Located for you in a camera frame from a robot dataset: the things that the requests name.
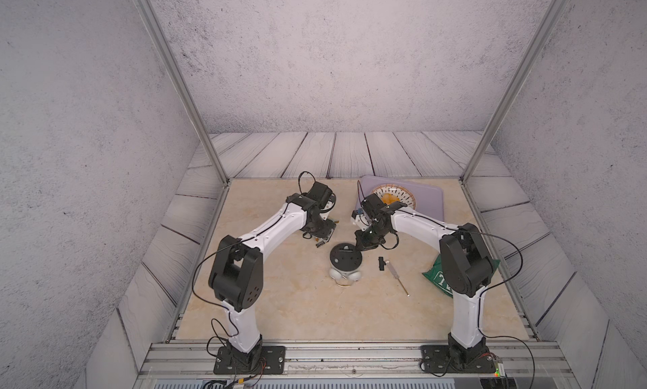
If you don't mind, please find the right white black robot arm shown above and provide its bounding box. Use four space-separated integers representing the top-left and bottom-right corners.
351 193 495 353

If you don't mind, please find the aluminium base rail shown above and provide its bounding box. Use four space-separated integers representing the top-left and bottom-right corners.
135 339 580 388

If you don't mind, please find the right aluminium frame post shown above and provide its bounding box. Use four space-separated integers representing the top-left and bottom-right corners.
460 0 569 186

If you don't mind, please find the yellow food on plate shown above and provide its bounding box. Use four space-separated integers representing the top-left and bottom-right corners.
381 193 400 205

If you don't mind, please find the large green chips bag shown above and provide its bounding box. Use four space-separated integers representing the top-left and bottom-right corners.
423 255 500 298

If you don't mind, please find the patterned white plate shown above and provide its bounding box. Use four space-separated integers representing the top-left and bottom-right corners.
372 183 416 209

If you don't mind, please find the white twin-bell alarm clock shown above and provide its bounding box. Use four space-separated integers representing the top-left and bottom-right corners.
329 242 363 288

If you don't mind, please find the lavender plastic tray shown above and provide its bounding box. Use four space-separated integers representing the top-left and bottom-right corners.
355 175 445 220

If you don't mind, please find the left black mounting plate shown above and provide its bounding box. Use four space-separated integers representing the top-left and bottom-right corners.
213 345 286 376

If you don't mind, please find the clear handle screwdriver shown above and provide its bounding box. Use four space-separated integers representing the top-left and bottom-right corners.
386 260 410 297

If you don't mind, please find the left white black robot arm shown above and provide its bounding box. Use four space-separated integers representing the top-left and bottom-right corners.
208 182 336 355

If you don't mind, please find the black mounting plate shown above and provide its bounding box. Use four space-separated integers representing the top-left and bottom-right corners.
213 345 286 376
421 345 497 376

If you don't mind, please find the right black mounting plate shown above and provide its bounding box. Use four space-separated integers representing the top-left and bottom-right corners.
421 345 497 376

